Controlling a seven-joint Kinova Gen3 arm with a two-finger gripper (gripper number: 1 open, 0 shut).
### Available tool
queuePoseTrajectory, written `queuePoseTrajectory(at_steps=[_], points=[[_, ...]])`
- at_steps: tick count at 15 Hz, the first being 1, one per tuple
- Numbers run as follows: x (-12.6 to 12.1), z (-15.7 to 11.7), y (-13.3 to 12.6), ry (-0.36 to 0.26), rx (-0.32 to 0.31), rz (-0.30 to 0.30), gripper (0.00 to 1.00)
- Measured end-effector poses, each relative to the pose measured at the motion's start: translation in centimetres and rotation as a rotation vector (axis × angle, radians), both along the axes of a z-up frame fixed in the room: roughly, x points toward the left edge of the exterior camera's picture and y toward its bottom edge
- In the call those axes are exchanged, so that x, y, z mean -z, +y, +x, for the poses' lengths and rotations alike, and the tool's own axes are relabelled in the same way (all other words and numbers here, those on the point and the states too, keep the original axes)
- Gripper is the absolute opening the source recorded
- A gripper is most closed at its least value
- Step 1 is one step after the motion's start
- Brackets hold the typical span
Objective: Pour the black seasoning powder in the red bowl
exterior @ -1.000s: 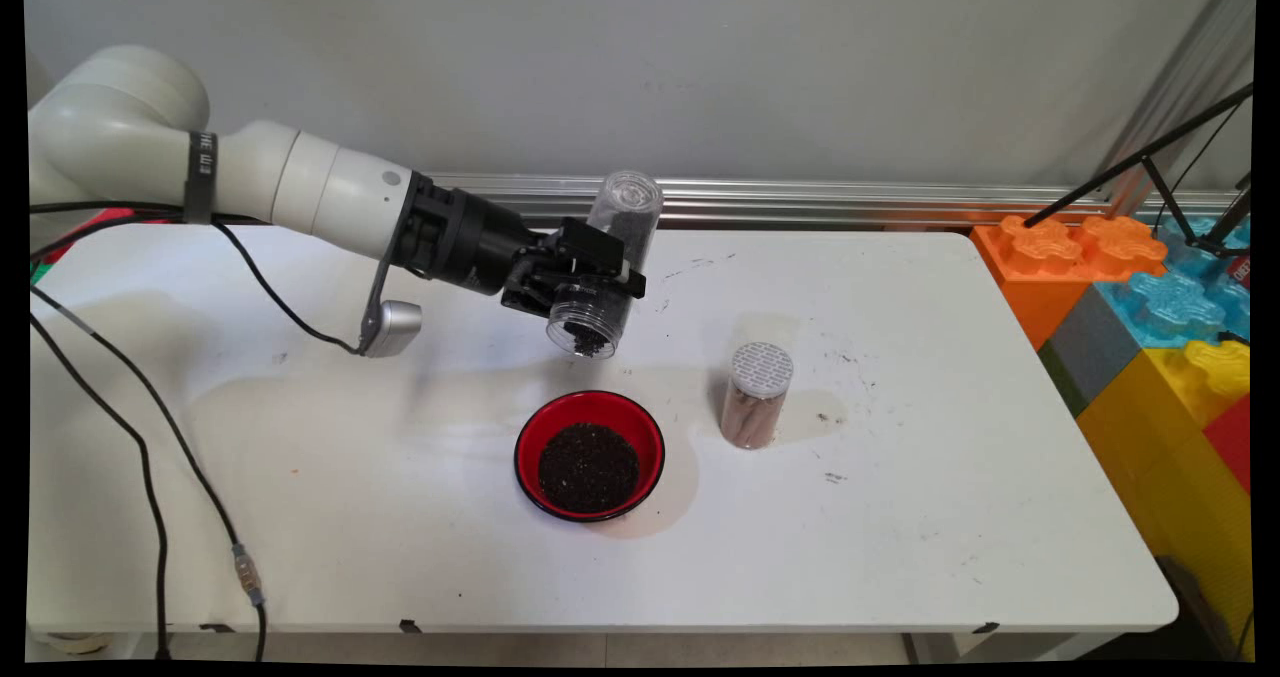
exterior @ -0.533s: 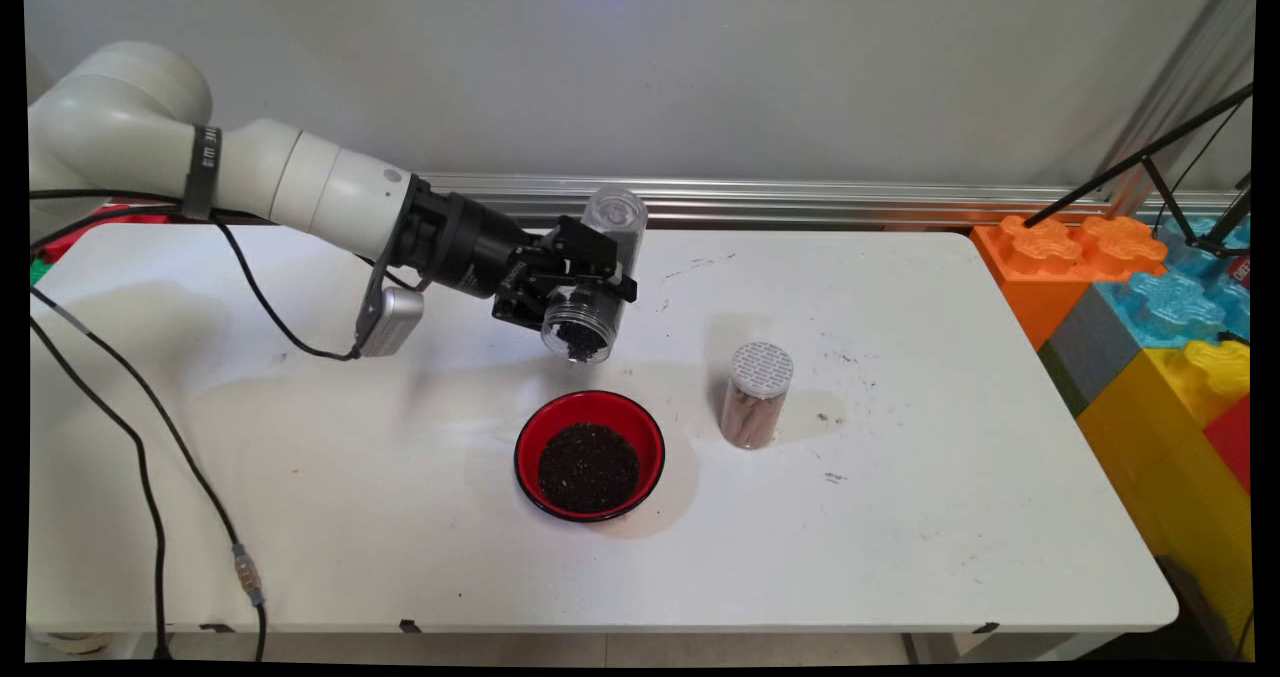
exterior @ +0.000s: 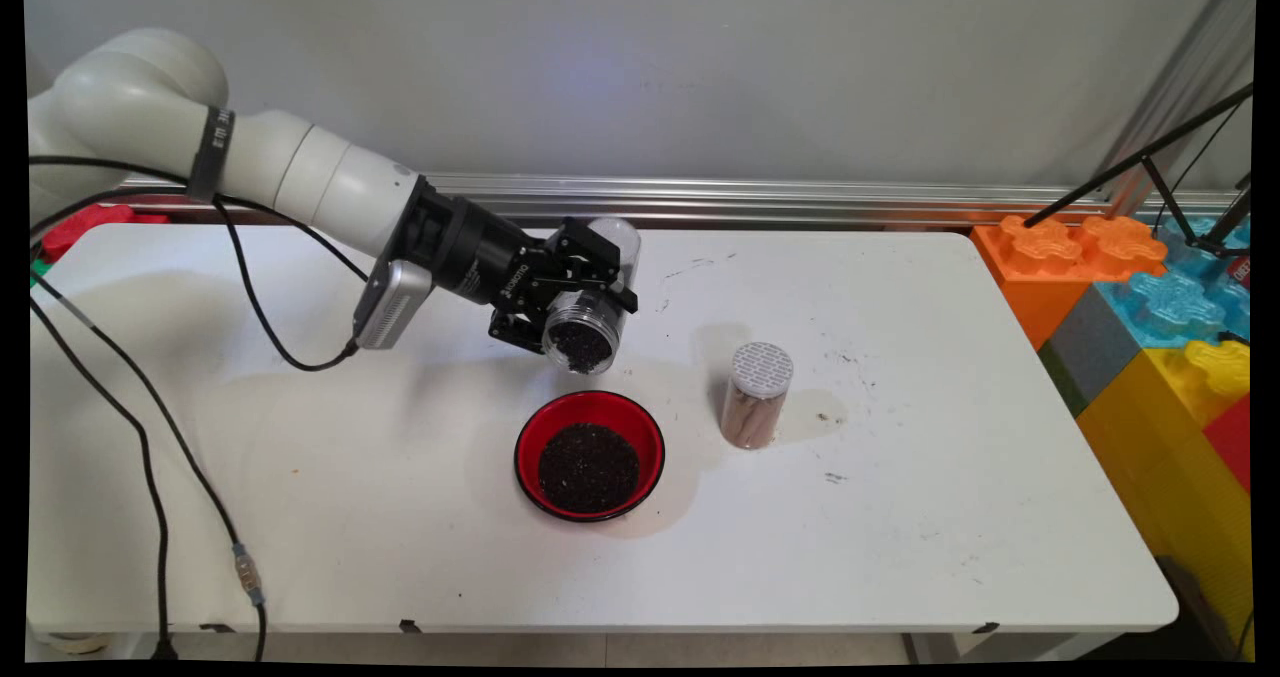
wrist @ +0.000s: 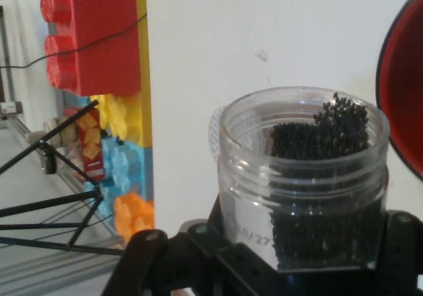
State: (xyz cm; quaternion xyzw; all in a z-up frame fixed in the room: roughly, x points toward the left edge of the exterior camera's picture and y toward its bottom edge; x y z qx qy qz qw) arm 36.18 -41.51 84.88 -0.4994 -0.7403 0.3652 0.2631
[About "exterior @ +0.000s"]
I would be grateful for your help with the grey table leg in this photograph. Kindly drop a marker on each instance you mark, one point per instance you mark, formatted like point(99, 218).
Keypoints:
point(930, 649)

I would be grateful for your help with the grey building block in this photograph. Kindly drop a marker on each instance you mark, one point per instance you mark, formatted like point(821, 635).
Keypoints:
point(1090, 352)

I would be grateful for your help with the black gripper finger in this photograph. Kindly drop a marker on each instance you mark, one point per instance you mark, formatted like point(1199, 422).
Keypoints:
point(590, 257)
point(515, 329)

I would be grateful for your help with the red cracker box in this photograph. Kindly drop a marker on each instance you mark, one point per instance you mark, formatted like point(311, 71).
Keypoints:
point(1242, 272)

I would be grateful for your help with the black tripod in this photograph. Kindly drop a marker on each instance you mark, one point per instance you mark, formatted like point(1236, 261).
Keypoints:
point(1142, 160)

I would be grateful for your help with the brown cinnamon sticks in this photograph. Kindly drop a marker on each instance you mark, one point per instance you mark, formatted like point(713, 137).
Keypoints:
point(752, 419)

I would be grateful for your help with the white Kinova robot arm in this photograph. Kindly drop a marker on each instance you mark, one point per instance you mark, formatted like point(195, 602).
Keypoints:
point(300, 167)

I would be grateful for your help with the orange building block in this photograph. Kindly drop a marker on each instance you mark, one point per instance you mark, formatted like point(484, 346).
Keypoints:
point(1030, 287)

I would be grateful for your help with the light blue building block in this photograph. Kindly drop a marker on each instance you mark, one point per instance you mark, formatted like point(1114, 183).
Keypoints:
point(1170, 307)

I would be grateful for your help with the aluminium rail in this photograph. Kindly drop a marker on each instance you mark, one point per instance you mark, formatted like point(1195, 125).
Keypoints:
point(800, 200)

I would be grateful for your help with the red bowl with black rim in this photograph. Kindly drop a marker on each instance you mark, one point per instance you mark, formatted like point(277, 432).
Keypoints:
point(555, 417)

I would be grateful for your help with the tall clear plastic jar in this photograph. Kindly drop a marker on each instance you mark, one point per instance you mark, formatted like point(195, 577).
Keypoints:
point(628, 247)

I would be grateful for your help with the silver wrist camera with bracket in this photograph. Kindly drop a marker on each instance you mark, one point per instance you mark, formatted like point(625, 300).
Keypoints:
point(395, 302)

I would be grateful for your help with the jar with white perforated lid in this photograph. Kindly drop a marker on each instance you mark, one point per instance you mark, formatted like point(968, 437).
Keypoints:
point(762, 369)

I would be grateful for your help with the big red building block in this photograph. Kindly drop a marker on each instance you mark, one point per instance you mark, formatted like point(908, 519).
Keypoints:
point(1235, 447)

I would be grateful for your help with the heap of black seeds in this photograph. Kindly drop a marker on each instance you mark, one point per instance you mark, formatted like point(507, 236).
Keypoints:
point(590, 469)
point(580, 345)

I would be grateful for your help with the yellow building block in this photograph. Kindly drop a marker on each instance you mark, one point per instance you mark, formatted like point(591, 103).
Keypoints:
point(1150, 457)

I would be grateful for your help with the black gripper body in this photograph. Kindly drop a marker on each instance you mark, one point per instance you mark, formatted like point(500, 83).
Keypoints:
point(480, 257)

